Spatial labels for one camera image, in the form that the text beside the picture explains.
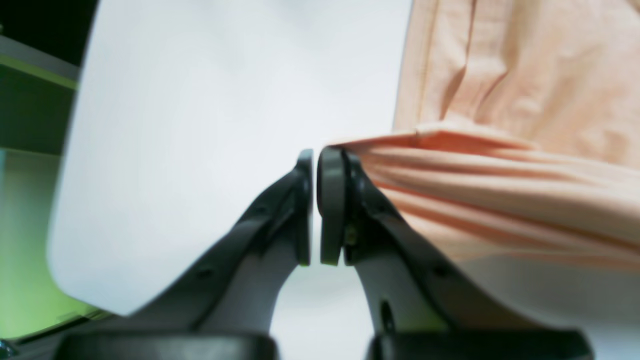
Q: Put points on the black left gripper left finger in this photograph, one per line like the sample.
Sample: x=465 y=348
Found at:
x=222 y=307

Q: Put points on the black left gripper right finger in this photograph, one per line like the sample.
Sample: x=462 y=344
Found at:
x=422 y=306

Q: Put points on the peach T-shirt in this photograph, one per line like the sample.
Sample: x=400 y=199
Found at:
x=516 y=130

